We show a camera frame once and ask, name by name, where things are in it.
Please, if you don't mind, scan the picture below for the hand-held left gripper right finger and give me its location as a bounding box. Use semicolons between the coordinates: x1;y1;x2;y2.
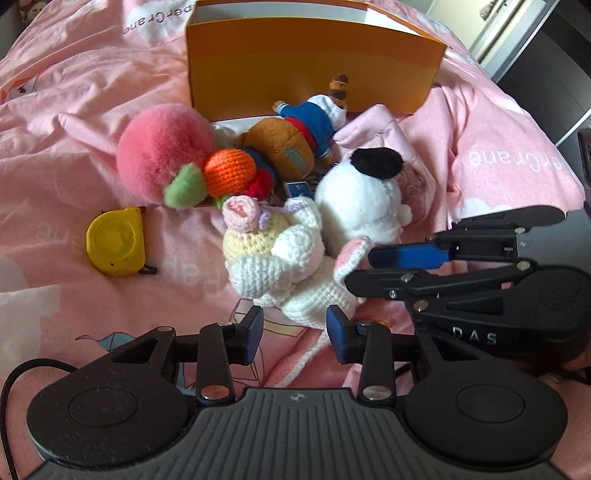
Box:
325;305;483;400

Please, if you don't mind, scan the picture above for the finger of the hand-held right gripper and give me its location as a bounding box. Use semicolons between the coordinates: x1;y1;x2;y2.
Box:
345;261;536;308
368;206;566;271

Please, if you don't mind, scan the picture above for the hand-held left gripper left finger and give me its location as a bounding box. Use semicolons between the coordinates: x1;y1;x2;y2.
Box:
111;305;265;400

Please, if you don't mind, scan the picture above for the white plush dog black ear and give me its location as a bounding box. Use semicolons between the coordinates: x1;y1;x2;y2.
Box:
314;148;413;259

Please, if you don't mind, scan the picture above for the white crocheted bunny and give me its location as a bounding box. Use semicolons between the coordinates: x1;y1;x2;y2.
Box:
222;194;375;388

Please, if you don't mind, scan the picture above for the pink quilted pouch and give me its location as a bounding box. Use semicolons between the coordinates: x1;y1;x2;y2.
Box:
335;104;437;222

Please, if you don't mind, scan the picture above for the brown plush bear blue outfit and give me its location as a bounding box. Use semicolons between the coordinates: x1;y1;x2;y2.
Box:
238;74;350;178

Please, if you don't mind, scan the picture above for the orange cardboard box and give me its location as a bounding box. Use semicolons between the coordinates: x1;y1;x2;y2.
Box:
185;0;448;123

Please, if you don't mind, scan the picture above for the small blue box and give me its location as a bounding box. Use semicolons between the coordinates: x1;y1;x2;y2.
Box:
283;180;315;201

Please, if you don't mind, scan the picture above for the red crocheted fruit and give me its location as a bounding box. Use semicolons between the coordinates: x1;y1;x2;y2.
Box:
247;170;277;200

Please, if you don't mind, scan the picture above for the orange crocheted fruit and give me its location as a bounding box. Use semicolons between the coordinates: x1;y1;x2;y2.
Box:
204;148;258;200

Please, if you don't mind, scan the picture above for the yellow tape measure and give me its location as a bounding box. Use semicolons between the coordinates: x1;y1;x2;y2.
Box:
86;206;158;278

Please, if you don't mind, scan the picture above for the pink plush peach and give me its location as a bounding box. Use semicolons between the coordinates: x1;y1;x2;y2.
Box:
115;104;218;210

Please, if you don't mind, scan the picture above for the dark cabinet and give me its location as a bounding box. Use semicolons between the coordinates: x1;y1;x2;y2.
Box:
480;0;591;153

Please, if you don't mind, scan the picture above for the white door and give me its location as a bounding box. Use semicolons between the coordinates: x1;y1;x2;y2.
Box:
429;0;513;65

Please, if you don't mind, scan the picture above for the pink cloud-print blanket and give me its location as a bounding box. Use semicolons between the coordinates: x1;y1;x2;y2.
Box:
0;0;591;480

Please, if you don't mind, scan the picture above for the black cable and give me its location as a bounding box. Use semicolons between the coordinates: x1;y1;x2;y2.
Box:
0;357;79;467

